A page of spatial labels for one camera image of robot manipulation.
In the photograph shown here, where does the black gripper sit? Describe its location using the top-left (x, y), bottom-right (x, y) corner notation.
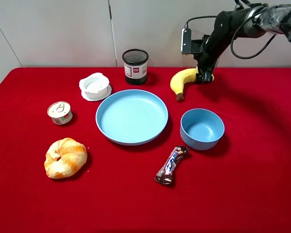
top-left (192, 34), bottom-right (229, 83)

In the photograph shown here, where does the yellow plush banana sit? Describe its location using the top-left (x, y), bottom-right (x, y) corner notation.
top-left (170, 68), bottom-right (203, 101)

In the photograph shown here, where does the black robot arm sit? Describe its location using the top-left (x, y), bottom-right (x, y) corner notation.
top-left (194, 3), bottom-right (291, 84)

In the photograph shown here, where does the small blue bowl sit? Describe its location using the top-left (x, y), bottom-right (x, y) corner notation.
top-left (180, 108), bottom-right (225, 150)

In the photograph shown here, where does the black mesh pen holder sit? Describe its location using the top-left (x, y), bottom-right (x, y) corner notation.
top-left (122, 49), bottom-right (149, 85)

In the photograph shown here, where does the large blue plate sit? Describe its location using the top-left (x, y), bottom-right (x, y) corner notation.
top-left (96, 89), bottom-right (169, 146)

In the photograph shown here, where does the chocolate bar in wrapper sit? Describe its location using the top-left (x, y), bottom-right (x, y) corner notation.
top-left (154, 146), bottom-right (189, 185)

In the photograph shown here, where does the white crumpled paper cup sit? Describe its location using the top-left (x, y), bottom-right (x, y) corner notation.
top-left (79, 72), bottom-right (112, 101)

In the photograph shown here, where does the small tin can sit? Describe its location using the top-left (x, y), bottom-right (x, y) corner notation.
top-left (47, 101), bottom-right (73, 125)

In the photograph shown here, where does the toy croissant bread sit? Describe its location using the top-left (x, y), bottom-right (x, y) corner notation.
top-left (44, 138), bottom-right (87, 179)

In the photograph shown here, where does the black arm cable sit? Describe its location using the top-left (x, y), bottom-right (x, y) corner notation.
top-left (184, 0), bottom-right (287, 60)

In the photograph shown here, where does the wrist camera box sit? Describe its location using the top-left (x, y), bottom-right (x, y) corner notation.
top-left (181, 27), bottom-right (192, 55)

